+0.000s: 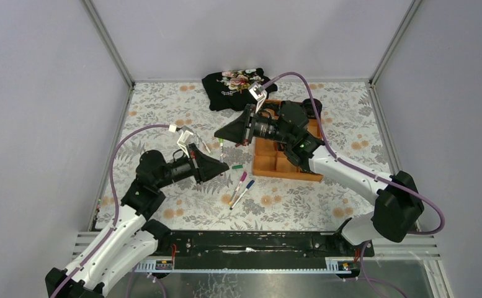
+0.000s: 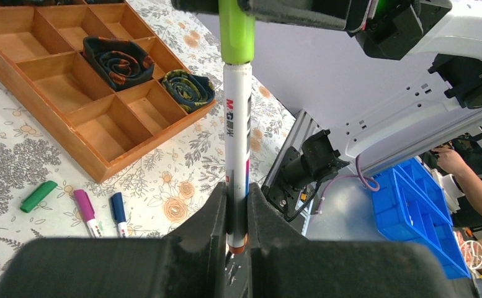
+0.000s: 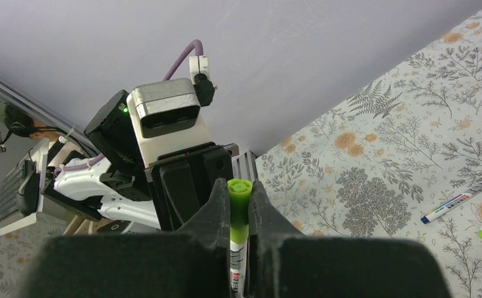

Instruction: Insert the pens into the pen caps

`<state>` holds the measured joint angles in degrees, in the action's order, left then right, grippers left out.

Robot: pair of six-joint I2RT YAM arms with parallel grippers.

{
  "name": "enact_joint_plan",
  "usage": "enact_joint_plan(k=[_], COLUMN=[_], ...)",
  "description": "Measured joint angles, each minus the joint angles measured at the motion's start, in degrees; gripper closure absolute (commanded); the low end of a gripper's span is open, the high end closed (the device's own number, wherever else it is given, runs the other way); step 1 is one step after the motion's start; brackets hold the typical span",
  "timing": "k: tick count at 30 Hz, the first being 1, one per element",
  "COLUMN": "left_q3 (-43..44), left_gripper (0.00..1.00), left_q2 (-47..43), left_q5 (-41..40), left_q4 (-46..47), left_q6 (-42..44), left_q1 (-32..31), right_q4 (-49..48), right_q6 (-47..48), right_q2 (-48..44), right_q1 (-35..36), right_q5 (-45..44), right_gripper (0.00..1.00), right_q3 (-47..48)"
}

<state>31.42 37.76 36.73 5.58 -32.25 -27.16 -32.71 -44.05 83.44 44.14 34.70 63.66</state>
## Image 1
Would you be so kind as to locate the white pen magenta cap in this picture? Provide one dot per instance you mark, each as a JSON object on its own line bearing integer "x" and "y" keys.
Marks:
{"x": 237, "y": 188}

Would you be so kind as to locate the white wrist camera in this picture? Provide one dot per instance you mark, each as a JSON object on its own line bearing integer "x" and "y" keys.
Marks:
{"x": 259, "y": 94}
{"x": 186, "y": 133}

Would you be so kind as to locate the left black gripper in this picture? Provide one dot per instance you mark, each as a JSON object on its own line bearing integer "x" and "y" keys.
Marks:
{"x": 198, "y": 164}

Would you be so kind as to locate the orange wooden compartment tray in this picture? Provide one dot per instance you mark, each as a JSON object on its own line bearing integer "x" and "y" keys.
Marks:
{"x": 269, "y": 158}

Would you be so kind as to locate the black floral folded shirt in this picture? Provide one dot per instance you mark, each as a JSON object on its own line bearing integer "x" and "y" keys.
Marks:
{"x": 230, "y": 89}

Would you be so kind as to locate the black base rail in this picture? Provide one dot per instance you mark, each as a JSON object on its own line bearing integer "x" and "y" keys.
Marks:
{"x": 261, "y": 250}

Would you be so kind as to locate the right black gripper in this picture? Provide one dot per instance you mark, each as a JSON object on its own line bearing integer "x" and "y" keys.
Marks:
{"x": 248, "y": 126}

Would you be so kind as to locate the white pen blue cap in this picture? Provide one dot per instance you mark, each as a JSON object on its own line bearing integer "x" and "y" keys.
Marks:
{"x": 240, "y": 196}

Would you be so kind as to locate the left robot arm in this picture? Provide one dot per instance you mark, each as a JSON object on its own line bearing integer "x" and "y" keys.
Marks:
{"x": 132, "y": 234}

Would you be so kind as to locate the rolled black belt top right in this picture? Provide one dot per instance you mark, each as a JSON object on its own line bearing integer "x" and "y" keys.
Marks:
{"x": 312, "y": 107}

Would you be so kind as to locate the white pen light green cap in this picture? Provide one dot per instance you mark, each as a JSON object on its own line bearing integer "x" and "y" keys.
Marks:
{"x": 221, "y": 142}

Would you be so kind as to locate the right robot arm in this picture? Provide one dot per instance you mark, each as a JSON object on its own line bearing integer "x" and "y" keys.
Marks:
{"x": 394, "y": 196}

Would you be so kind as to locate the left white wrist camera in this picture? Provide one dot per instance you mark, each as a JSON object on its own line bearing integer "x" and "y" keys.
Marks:
{"x": 186, "y": 133}

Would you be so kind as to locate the floral patterned table mat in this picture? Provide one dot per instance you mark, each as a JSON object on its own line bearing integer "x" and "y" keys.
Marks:
{"x": 348, "y": 122}

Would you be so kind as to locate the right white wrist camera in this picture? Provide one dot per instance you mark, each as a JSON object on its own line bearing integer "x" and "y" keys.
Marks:
{"x": 259, "y": 94}

